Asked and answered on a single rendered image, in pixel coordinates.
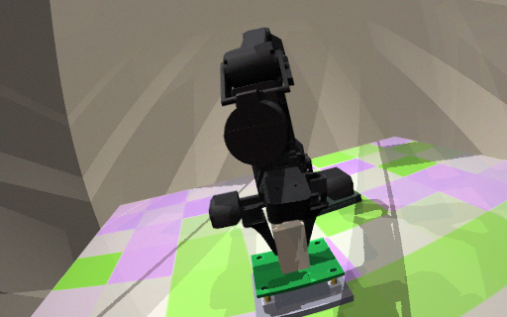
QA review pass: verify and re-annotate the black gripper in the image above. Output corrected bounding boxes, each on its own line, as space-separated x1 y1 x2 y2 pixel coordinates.
209 140 354 256

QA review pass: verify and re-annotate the green board with square handle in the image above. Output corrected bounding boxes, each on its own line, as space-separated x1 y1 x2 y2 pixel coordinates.
251 220 346 298

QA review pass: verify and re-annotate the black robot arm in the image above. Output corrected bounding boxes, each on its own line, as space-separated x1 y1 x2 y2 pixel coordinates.
220 27 327 225

